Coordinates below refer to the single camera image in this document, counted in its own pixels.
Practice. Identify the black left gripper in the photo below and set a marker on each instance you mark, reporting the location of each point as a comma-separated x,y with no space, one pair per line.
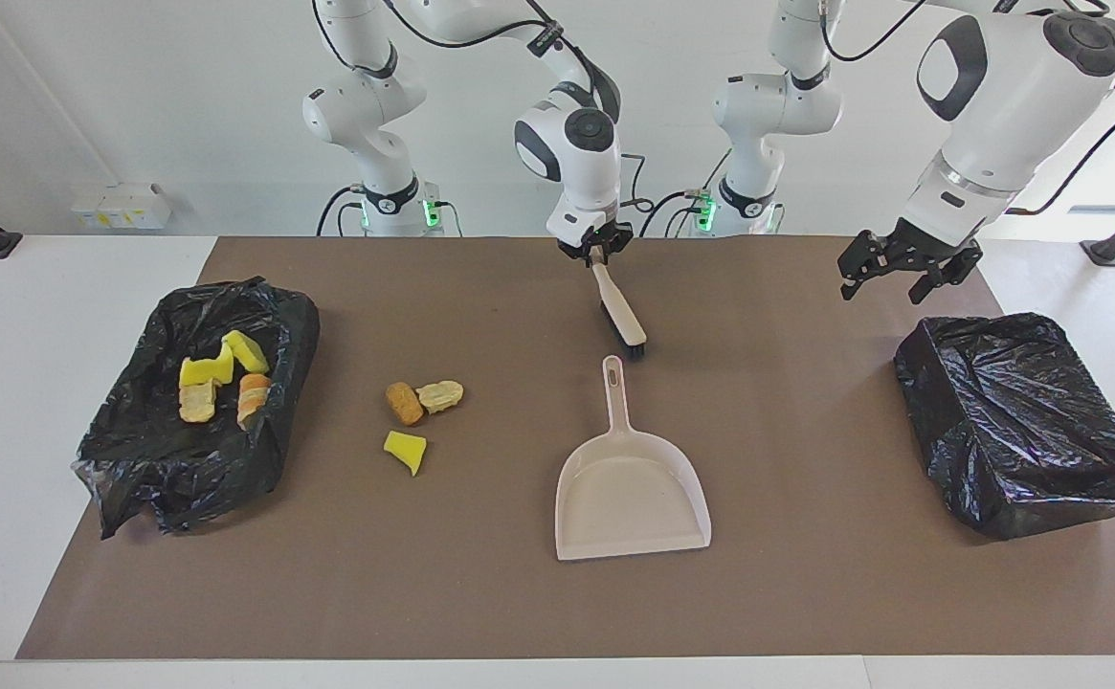
925,247

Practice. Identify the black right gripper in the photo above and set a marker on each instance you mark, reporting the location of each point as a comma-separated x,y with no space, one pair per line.
605,234

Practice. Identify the beige hand brush black bristles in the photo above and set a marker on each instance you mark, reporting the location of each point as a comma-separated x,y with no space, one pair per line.
619,311

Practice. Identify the pale beige foam chunk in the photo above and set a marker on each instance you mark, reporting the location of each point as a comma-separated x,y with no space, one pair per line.
196,404
442,395

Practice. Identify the orange-brown foam chunk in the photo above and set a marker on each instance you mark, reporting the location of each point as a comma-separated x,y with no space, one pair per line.
405,404

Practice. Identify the beige plastic dustpan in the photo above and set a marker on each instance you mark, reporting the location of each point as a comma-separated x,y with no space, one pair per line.
629,498

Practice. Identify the yellow sponge piece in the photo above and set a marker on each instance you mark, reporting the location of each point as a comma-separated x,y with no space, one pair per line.
404,446
249,352
201,371

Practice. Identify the tan beige foam chunk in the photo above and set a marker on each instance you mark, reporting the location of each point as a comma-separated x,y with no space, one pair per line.
253,394

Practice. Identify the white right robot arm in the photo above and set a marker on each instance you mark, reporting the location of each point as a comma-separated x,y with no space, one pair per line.
586,163

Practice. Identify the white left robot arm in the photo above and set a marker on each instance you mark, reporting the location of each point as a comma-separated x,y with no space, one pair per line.
1016,105

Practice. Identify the black trash bag bin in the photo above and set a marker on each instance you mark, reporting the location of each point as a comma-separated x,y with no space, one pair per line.
1016,421
165,469

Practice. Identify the brown table mat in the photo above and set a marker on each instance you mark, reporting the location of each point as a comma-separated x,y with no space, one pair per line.
423,593

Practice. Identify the white wall socket box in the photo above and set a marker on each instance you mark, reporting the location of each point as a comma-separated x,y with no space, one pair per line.
122,209

